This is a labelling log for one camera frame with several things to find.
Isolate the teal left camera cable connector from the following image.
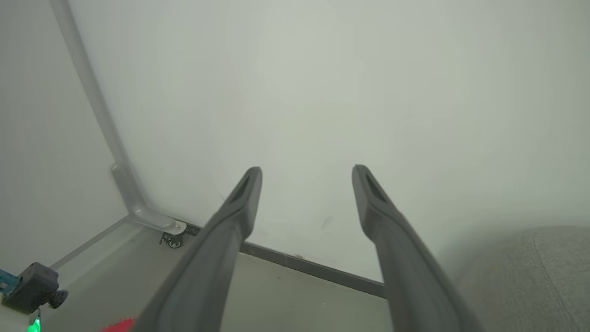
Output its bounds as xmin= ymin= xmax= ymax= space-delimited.
xmin=0 ymin=269 xmax=19 ymax=296

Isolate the grey fabric sofa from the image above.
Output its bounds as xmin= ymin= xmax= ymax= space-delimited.
xmin=442 ymin=226 xmax=590 ymax=332

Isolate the dark grey baseboard strip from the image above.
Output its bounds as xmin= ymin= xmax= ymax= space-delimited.
xmin=184 ymin=224 xmax=386 ymax=299

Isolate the small black caster wheel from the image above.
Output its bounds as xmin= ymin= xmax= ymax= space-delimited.
xmin=160 ymin=232 xmax=185 ymax=249

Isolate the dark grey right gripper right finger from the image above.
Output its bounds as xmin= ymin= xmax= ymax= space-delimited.
xmin=352 ymin=164 xmax=484 ymax=332

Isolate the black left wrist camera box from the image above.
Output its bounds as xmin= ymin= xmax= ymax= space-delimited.
xmin=2 ymin=262 xmax=69 ymax=314

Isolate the grey partition bottom rail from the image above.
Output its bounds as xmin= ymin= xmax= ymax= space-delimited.
xmin=48 ymin=214 xmax=130 ymax=271

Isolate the red shirt with white trim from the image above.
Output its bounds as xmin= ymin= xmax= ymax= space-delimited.
xmin=99 ymin=317 xmax=137 ymax=332

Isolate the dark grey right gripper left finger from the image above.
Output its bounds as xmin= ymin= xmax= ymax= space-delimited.
xmin=131 ymin=166 xmax=263 ymax=332

